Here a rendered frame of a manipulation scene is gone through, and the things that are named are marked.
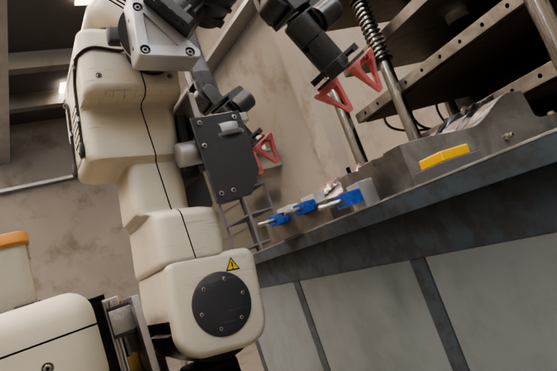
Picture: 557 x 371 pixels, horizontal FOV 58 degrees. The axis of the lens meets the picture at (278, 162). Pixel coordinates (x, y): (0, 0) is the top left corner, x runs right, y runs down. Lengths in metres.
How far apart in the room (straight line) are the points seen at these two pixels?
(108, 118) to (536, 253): 0.72
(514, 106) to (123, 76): 0.83
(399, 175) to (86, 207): 10.67
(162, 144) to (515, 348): 0.68
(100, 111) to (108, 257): 10.46
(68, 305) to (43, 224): 10.70
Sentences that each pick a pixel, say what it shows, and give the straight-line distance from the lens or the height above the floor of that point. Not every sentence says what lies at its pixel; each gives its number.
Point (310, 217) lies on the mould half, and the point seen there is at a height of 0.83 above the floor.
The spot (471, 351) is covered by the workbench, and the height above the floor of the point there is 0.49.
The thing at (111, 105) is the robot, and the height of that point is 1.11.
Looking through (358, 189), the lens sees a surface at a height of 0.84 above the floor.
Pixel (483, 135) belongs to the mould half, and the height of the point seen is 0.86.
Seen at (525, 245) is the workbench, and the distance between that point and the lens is 0.83.
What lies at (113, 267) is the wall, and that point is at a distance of 11.33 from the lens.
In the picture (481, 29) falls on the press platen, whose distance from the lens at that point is 1.90.
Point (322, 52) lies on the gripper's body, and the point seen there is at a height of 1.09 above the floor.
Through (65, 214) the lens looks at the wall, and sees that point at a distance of 11.42.
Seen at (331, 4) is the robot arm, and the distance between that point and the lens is 1.02.
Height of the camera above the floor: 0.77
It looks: 10 degrees up
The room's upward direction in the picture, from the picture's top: 20 degrees counter-clockwise
